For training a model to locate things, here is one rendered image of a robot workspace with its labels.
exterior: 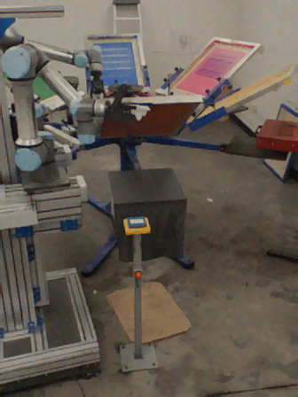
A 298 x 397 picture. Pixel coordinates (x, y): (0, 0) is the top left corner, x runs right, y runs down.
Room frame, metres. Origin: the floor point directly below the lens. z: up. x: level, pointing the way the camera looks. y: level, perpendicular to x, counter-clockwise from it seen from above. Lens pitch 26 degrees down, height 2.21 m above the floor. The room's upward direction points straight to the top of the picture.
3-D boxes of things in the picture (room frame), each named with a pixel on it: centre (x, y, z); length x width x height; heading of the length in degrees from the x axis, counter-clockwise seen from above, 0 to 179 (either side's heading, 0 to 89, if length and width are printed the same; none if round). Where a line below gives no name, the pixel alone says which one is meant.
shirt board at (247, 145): (3.59, -0.45, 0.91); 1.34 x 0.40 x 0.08; 68
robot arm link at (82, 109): (1.98, 0.27, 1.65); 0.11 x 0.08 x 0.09; 81
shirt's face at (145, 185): (2.73, 0.01, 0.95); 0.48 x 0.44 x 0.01; 8
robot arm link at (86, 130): (2.00, 0.26, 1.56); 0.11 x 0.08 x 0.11; 171
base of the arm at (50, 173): (2.16, 0.51, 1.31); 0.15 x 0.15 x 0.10
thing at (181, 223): (2.50, -0.02, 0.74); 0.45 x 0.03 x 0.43; 98
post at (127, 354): (2.21, 0.06, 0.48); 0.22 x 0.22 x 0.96; 8
